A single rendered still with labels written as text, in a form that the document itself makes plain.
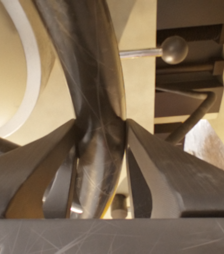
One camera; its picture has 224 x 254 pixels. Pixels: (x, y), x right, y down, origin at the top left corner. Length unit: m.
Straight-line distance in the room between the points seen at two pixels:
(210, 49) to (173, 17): 0.29
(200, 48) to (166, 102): 0.30
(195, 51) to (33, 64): 1.01
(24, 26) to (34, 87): 0.06
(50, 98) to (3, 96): 0.13
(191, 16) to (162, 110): 0.44
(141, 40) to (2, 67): 0.18
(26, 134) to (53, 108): 0.08
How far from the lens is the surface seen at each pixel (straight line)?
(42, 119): 0.39
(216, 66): 1.18
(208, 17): 1.06
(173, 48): 0.29
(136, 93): 0.36
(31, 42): 0.23
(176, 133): 0.55
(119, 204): 0.49
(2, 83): 0.24
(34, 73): 0.24
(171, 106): 1.16
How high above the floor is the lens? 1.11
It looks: 2 degrees up
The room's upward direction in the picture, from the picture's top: 95 degrees counter-clockwise
